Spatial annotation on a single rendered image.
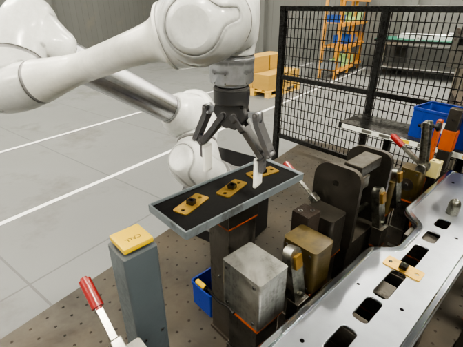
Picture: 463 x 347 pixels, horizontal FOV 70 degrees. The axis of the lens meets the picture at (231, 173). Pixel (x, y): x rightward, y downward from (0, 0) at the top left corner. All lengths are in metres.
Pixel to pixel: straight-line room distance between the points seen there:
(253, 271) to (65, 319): 0.72
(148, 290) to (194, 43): 0.47
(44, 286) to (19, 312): 0.20
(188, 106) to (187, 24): 0.77
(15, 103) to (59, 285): 1.66
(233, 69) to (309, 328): 0.51
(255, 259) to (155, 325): 0.27
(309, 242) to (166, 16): 0.53
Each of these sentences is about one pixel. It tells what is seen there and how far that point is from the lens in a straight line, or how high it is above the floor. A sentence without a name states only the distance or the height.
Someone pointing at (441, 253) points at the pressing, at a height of 1.00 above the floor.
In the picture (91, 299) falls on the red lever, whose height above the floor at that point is 1.12.
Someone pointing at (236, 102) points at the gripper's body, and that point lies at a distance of 0.67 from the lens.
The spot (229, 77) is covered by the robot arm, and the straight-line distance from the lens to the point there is 0.65.
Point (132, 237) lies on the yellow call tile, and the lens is 0.65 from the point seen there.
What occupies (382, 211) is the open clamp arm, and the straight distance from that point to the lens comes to 1.02.
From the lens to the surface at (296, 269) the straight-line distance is 0.71.
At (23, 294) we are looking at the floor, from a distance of 2.46.
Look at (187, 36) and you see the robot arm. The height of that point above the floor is 1.51.
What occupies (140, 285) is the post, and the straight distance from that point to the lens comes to 0.69.
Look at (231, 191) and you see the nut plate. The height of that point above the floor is 1.16.
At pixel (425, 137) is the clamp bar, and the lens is 1.24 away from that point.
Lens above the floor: 1.54
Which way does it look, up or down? 27 degrees down
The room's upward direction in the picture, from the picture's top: straight up
